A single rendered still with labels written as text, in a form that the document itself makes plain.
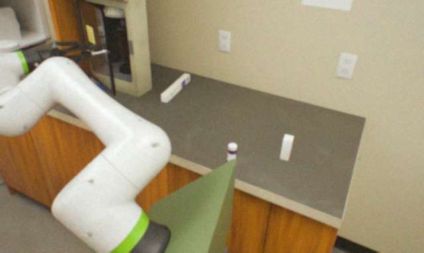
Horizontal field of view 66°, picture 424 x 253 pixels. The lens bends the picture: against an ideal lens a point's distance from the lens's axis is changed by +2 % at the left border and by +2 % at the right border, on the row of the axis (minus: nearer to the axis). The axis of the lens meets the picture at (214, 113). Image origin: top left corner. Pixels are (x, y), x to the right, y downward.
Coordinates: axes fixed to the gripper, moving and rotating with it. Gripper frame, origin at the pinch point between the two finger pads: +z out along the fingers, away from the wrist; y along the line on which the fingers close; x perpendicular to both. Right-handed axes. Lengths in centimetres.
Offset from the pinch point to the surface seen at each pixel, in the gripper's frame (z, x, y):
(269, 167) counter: 31, -85, -26
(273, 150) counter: 40, -78, -26
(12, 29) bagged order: -10, 119, -20
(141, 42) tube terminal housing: 22.7, -5.7, 1.2
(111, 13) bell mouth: 14.2, 4.5, 13.2
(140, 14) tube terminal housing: 23.4, -5.5, 13.9
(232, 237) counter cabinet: 19, -81, -61
